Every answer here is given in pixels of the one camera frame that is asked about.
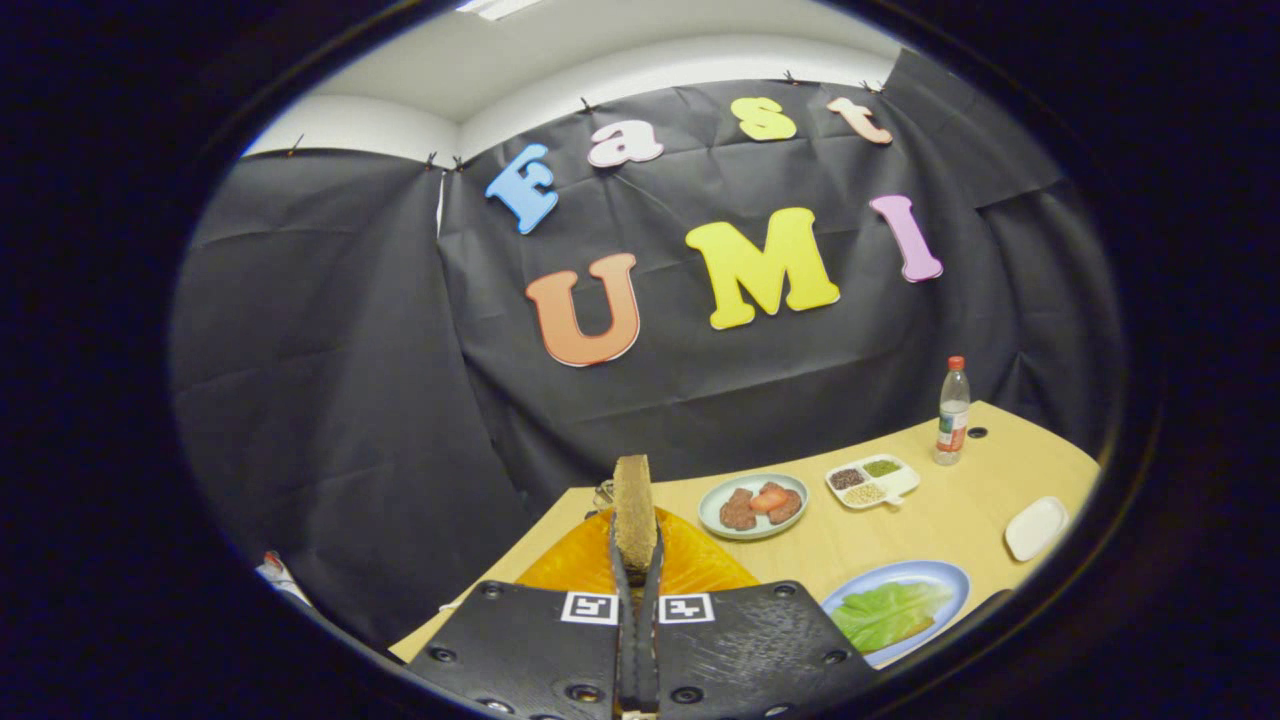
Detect blue round plate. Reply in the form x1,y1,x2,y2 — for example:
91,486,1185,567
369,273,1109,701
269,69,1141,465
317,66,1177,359
820,560,972,669

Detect white divided condiment tray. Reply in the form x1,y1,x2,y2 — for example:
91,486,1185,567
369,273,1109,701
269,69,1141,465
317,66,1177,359
825,454,921,511

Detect white red object beside table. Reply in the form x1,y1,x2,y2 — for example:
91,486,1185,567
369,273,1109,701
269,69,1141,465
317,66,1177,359
255,550,313,608

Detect green lettuce leaf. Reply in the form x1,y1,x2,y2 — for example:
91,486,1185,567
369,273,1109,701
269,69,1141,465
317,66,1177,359
832,581,954,655

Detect dark toasted bread slice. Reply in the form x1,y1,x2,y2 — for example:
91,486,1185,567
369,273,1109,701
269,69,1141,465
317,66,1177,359
612,455,658,586

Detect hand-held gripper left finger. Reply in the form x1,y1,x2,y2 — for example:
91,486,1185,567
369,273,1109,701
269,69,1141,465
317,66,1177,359
406,508,641,720

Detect grey-green round plate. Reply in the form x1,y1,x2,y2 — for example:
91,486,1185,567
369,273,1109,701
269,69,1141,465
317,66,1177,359
698,473,809,541

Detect long ceiling light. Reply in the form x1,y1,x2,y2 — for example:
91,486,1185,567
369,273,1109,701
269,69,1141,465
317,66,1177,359
455,0,546,21

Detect clear bottle with red cap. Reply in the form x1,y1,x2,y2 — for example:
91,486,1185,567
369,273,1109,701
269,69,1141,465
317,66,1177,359
934,356,971,466

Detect white rectangular plate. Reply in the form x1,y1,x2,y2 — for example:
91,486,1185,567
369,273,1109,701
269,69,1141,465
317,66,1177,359
1004,496,1070,563

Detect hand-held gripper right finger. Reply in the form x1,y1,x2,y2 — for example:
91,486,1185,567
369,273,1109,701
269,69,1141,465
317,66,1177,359
638,508,880,720

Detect black backdrop cloth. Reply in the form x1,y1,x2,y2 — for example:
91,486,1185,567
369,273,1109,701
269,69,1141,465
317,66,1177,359
168,45,1126,651

